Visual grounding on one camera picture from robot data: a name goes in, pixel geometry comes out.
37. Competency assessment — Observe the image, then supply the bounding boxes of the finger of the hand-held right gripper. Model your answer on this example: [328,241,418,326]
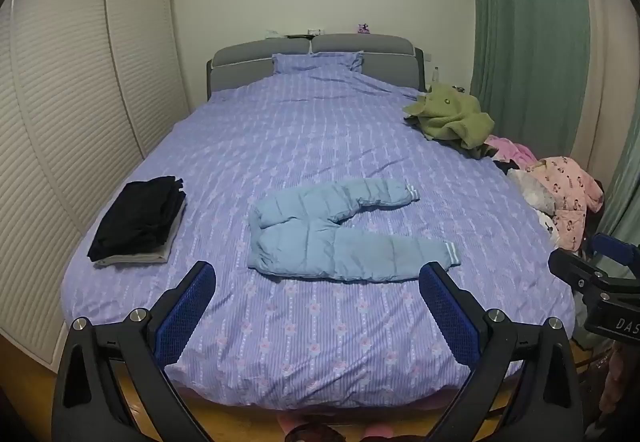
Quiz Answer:
[548,249,640,297]
[591,233,640,274]

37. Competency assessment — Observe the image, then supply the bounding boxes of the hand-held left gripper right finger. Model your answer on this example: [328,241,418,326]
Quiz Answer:
[418,262,586,442]

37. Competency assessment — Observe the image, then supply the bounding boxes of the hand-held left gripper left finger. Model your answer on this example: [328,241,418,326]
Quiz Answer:
[51,260,217,442]

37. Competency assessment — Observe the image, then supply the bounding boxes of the light blue padded pants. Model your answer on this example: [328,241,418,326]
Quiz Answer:
[247,178,461,282]

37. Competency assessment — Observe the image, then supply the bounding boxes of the pink printed pajama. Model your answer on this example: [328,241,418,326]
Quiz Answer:
[520,155,605,253]

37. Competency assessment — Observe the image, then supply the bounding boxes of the white printed garment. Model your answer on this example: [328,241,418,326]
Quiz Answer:
[507,169,562,244]

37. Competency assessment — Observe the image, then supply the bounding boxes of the black folded clothes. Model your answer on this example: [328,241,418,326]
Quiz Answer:
[87,176,188,261]

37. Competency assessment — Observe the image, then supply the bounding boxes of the plain pink garment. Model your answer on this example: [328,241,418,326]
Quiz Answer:
[484,134,539,171]

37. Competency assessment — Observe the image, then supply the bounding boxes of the white sheer curtain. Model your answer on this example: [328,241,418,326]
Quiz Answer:
[570,0,640,160]

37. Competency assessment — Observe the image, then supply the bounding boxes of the green fleece jacket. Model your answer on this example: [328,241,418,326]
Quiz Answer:
[403,82,496,151]

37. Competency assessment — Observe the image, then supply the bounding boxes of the green curtain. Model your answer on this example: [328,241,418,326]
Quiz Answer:
[466,0,594,139]

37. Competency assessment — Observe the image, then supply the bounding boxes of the white louvered wardrobe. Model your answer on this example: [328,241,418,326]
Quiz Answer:
[0,0,194,369]

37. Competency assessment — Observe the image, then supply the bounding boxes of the grey padded headboard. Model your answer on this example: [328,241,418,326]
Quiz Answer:
[206,33,426,100]

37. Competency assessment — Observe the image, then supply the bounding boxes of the purple floral pillow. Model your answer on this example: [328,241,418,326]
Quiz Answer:
[272,50,365,73]

